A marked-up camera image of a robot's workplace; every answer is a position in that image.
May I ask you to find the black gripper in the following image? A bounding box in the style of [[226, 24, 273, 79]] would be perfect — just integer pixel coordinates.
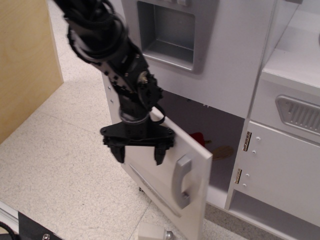
[[100, 116, 175, 166]]

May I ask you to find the white low fridge door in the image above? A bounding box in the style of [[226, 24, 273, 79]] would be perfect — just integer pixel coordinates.
[[101, 73, 214, 240]]

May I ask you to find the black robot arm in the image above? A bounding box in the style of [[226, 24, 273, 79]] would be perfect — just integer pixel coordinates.
[[56, 0, 175, 165]]

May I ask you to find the white toy fridge cabinet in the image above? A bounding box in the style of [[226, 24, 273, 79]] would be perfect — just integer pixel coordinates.
[[112, 0, 289, 210]]

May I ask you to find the red toy bell pepper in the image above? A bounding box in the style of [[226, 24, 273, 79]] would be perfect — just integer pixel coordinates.
[[190, 132, 212, 147]]

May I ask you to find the white block with knob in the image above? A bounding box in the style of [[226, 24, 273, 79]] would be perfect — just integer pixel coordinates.
[[138, 222, 175, 240]]

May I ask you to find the wooden spoon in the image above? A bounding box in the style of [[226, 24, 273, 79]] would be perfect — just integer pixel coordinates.
[[212, 145, 234, 161]]

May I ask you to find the lower brass hinge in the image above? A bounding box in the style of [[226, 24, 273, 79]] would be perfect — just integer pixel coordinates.
[[234, 168, 242, 184]]

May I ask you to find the brass hinge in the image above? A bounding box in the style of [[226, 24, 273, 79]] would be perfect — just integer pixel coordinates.
[[242, 131, 252, 152], [234, 168, 242, 184]]

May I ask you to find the upper brass hinge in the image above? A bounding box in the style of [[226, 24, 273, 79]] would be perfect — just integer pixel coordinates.
[[242, 131, 252, 152]]

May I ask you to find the grey ice dispenser recess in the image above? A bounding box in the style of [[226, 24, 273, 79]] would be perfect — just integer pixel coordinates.
[[121, 0, 220, 76]]

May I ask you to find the plywood panel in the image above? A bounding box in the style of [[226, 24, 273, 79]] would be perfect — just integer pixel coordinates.
[[0, 0, 63, 142]]

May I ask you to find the white oven cabinet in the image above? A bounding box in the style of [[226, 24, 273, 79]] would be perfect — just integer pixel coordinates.
[[225, 0, 320, 240]]

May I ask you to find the grey oven vent panel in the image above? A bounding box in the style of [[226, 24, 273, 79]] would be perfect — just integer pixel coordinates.
[[273, 94, 320, 144]]

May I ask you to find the grey fridge door handle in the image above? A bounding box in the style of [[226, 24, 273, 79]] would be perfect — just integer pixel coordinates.
[[171, 155, 192, 209]]

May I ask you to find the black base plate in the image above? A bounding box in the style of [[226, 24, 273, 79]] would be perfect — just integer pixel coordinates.
[[17, 212, 63, 240]]

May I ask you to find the black cable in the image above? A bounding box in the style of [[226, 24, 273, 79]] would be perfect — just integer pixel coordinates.
[[0, 219, 17, 240]]

